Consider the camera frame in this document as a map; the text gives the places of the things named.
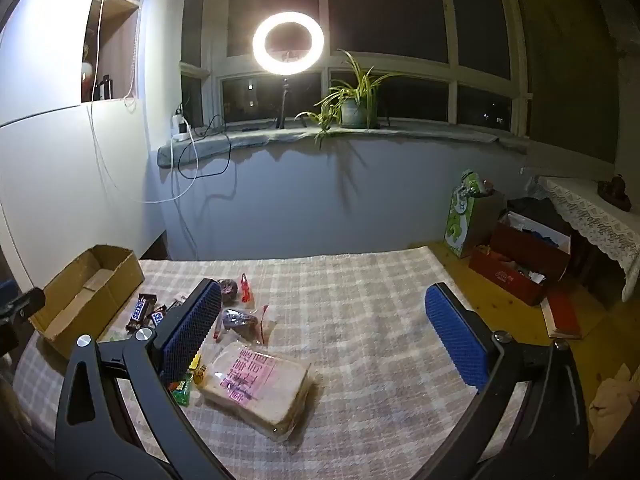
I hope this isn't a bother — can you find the white framed window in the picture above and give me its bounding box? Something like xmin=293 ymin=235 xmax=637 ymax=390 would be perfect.
xmin=180 ymin=0 xmax=533 ymax=138

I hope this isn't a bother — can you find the white cabinet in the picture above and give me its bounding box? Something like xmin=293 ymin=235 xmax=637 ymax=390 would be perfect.
xmin=0 ymin=0 xmax=166 ymax=286

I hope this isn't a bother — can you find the cardboard box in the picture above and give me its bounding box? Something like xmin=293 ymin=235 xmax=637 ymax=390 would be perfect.
xmin=29 ymin=245 xmax=146 ymax=361

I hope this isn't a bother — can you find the green gift bag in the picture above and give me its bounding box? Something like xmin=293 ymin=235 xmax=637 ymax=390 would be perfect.
xmin=445 ymin=170 xmax=506 ymax=259

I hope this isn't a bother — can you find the red storage box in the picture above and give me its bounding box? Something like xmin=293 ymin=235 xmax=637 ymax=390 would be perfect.
xmin=468 ymin=210 xmax=572 ymax=307

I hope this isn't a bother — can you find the black cable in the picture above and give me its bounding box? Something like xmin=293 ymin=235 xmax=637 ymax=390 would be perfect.
xmin=177 ymin=115 xmax=233 ymax=181

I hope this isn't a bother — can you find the table with lace cloth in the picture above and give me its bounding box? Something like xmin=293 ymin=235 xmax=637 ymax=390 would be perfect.
xmin=525 ymin=175 xmax=640 ymax=303

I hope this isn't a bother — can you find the red vase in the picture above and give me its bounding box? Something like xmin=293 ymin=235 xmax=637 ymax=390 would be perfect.
xmin=81 ymin=42 xmax=93 ymax=96

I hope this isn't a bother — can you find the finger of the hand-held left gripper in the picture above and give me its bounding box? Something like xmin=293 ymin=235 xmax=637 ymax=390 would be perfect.
xmin=0 ymin=287 xmax=46 ymax=361

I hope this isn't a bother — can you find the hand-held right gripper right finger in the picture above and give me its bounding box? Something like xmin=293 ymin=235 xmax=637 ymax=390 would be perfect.
xmin=424 ymin=282 xmax=593 ymax=480

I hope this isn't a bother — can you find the green candy packet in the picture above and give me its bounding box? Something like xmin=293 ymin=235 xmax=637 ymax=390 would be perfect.
xmin=170 ymin=370 xmax=196 ymax=406

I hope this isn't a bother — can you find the white cable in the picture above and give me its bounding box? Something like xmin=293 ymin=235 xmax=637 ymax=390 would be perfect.
xmin=87 ymin=0 xmax=200 ymax=205

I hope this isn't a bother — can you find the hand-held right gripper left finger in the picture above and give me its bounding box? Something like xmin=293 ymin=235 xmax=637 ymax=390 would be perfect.
xmin=55 ymin=278 xmax=236 ymax=480

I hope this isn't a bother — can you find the checked blanket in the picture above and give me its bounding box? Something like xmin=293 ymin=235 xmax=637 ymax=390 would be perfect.
xmin=12 ymin=246 xmax=541 ymax=480

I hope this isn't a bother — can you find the white power strip with chargers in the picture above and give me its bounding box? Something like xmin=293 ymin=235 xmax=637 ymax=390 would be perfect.
xmin=171 ymin=105 xmax=193 ymax=143

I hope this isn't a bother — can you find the dark figurine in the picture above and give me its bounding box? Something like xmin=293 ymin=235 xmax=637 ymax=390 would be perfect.
xmin=597 ymin=174 xmax=632 ymax=211

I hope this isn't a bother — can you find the sliced bread packet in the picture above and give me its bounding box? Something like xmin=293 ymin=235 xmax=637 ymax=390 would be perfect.
xmin=192 ymin=340 xmax=321 ymax=443

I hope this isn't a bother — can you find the ring light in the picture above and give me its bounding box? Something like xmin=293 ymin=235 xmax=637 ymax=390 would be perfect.
xmin=251 ymin=11 xmax=326 ymax=81

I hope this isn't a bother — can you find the wooden wall shelf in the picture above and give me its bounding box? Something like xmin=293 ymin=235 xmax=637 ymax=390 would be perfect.
xmin=80 ymin=0 xmax=151 ymax=103

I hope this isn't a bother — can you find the cream cloth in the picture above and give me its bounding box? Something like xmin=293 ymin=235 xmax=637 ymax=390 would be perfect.
xmin=587 ymin=362 xmax=640 ymax=461

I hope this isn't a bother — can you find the potted spider plant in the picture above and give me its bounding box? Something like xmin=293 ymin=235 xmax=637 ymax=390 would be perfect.
xmin=295 ymin=50 xmax=401 ymax=148

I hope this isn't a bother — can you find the red book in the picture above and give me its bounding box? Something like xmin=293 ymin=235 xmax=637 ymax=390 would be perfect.
xmin=541 ymin=287 xmax=583 ymax=341

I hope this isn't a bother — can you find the black tripod stand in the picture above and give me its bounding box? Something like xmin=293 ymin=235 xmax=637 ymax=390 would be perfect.
xmin=275 ymin=77 xmax=288 ymax=130

